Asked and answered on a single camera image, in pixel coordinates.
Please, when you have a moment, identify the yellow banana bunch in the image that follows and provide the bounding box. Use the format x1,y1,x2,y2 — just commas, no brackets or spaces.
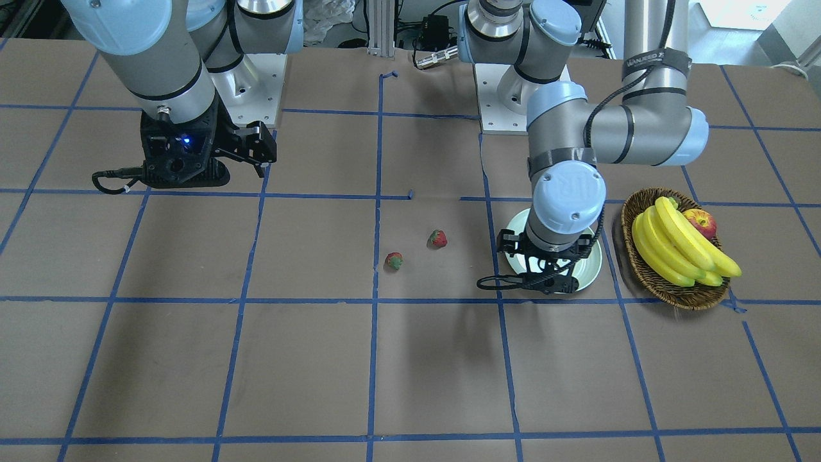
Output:
631,196,742,287

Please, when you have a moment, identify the wicker basket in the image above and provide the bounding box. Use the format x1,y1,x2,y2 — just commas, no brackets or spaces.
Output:
620,187,730,310

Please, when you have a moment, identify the light green plate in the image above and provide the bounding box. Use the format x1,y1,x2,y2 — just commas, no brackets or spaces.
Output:
497,210,603,293

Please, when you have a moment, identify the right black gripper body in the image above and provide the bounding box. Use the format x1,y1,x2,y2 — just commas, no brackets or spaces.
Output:
140,103,278,188

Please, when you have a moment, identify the red strawberry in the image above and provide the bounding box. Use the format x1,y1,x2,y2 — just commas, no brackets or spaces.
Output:
384,252,404,270
428,229,448,248

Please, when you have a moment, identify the aluminium frame post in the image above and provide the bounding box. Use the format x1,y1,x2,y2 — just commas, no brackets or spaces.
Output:
363,1,398,60

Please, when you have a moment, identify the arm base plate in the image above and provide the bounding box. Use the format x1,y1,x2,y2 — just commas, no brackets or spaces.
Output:
210,55,288,129
474,64,526,135

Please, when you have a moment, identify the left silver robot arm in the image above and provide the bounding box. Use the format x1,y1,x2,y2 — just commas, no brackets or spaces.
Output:
457,1,709,293

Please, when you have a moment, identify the red apple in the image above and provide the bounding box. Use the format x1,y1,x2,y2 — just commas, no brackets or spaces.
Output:
682,209,716,240

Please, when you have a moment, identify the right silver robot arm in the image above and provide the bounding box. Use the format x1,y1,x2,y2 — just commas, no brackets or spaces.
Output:
63,1,304,194

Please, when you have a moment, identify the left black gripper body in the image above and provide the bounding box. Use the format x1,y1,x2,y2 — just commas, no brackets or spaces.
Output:
496,228,595,295

